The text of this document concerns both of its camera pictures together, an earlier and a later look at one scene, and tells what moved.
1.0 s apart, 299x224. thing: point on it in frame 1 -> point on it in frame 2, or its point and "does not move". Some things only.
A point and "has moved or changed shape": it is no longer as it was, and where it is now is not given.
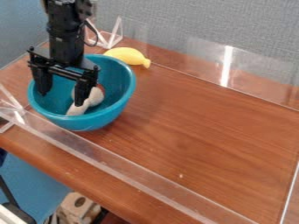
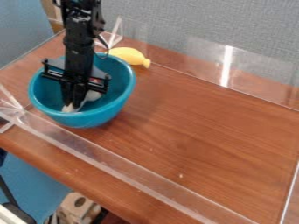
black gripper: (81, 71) -> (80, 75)
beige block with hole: (78, 209) does not move
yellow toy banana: (132, 56) does not move
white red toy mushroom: (94, 101) has moved or changed shape
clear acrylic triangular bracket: (108, 38) does not move
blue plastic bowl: (117, 76) does not move
